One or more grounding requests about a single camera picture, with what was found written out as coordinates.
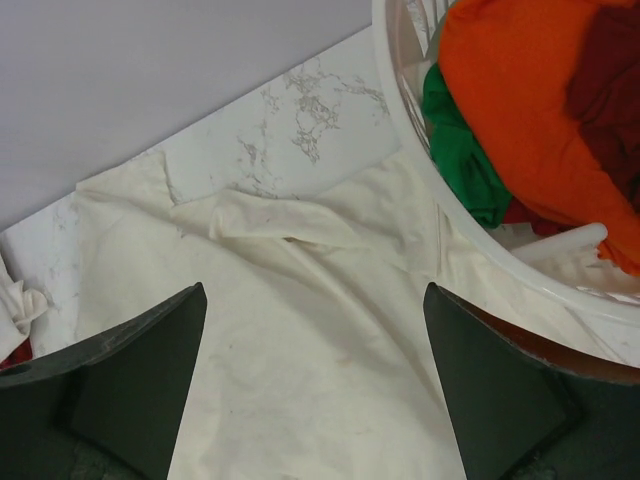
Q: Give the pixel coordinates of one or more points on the folded white t shirt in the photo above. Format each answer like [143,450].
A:
[20,307]

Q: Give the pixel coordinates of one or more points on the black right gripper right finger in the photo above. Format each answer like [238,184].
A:
[526,407]

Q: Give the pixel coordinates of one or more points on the orange t shirt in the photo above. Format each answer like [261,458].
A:
[507,65]

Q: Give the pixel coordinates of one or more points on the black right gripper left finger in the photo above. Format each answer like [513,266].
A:
[107,407]

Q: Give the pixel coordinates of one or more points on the folded red t shirt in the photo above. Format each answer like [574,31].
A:
[23,353]

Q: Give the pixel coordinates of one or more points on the dark red t shirt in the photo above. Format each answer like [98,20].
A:
[603,95]

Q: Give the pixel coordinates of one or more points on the white plastic laundry basket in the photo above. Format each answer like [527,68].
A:
[564,268]

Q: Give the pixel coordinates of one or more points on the green t shirt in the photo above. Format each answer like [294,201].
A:
[459,157]

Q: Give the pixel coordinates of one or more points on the cream white t shirt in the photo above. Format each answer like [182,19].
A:
[314,362]

